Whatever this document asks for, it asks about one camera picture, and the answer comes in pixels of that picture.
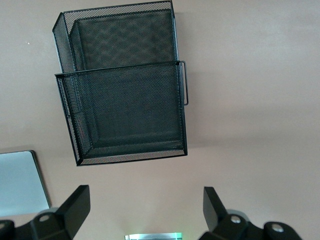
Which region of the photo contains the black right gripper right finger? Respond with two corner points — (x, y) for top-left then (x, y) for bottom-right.
(198, 186), (303, 240)

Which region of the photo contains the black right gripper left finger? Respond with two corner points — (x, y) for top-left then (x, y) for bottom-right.
(0, 184), (90, 240)

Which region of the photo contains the silver laptop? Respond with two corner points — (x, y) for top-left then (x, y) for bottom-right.
(0, 149), (52, 218)

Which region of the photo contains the black wire mesh organizer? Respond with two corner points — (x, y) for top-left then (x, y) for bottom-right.
(51, 0), (190, 168)

